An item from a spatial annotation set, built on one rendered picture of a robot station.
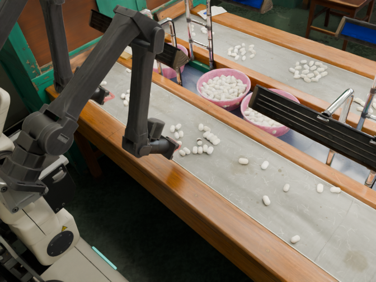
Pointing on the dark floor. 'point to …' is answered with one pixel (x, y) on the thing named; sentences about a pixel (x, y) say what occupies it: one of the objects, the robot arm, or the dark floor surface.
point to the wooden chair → (351, 5)
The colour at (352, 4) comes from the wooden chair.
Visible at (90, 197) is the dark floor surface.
